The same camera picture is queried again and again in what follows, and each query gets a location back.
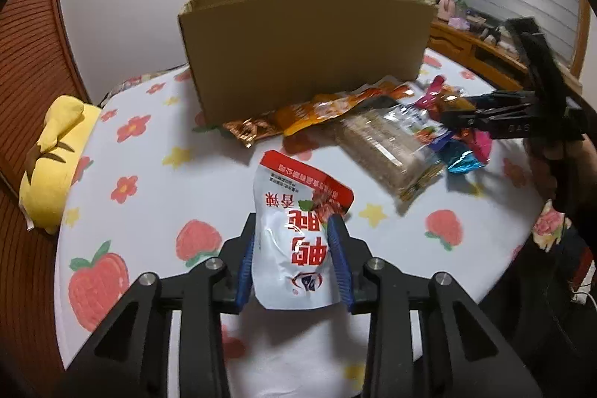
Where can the pink bottle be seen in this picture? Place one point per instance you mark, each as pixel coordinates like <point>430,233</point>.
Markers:
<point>444,8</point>

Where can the magenta candy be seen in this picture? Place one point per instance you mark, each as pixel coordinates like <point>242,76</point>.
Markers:
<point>480,141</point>

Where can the white red snack pouch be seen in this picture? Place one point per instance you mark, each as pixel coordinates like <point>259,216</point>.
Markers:
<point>289,239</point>

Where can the pink striped candy wrapper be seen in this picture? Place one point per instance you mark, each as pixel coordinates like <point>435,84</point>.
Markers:
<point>431,92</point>

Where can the clear cracker package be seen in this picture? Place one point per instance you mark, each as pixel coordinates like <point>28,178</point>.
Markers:
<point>387,146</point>

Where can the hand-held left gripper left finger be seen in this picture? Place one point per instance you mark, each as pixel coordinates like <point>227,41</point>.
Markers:
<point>245,267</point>

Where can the person's right hand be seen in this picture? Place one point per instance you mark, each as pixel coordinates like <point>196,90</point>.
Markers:
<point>537,165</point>

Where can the yellow plush toy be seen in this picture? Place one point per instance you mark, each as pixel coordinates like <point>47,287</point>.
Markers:
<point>51,165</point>

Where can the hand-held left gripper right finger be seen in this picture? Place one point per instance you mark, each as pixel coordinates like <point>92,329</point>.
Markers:
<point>338,258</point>

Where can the orange snack packet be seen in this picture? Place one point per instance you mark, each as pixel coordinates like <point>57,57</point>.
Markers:
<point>322,109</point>

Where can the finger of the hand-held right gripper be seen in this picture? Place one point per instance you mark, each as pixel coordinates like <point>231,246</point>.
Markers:
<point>503,123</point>
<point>503,99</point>

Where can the wooden slatted headboard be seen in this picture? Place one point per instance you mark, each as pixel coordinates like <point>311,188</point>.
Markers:
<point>32,53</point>

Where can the dark floral cloth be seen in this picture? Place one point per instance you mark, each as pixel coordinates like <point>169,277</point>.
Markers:
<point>552,225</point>

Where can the floral pillow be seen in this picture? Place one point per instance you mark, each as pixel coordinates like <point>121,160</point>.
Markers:
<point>135,80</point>

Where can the brown snack packet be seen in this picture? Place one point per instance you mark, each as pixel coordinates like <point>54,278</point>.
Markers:
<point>249,130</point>

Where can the cardboard box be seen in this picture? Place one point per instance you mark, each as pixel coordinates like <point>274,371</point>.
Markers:
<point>303,53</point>

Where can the blue foil candy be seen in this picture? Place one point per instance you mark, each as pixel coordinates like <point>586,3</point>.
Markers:
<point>464,160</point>

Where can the wooden desk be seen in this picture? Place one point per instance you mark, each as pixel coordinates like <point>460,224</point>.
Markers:
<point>471,48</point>

